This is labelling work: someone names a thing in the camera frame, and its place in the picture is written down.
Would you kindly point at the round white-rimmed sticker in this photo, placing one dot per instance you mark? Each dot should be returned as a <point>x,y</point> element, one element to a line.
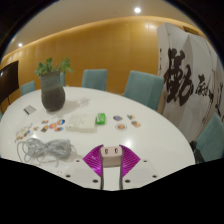
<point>121,127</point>

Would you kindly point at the dark ribbed vase with plant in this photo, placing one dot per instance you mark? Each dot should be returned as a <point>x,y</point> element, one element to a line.
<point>52,93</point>

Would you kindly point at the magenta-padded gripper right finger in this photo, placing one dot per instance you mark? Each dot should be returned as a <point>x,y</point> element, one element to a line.
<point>136,171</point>

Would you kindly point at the white sticker sheet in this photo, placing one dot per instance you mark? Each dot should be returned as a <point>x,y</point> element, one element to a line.
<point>23,133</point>

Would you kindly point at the small grey card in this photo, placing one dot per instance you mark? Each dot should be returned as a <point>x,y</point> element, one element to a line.
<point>29,109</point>

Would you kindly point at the black wall screen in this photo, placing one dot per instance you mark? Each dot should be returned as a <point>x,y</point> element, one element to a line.
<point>8,81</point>

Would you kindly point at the colourful sticker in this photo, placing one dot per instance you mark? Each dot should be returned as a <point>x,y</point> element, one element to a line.
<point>131,117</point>
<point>117,118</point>
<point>53,125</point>
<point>135,124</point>
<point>58,129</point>
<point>36,128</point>
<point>45,122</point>
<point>44,128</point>
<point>60,122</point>

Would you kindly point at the white calligraphy folding screen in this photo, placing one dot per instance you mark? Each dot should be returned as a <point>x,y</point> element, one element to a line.
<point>186,83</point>

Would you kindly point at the teal upholstered chair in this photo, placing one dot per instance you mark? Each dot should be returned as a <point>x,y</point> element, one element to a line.
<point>143,88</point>
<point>211,140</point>
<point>95,79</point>
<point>28,87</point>
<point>62,79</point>

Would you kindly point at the round ceiling light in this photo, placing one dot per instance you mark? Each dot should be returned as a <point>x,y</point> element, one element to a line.
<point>20,44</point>
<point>137,10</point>

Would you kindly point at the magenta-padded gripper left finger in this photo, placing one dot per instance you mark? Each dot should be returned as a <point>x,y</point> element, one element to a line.
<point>85,173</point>

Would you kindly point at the small pinkish white charger block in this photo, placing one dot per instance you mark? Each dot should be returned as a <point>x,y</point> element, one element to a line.
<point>111,157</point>

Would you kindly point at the green packet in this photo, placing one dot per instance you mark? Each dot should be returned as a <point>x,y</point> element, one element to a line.
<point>100,118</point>

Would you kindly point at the flat white box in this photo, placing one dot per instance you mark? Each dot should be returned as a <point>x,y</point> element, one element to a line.
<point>81,122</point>

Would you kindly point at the white power strip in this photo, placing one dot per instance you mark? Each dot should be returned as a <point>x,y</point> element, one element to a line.
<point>56,170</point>

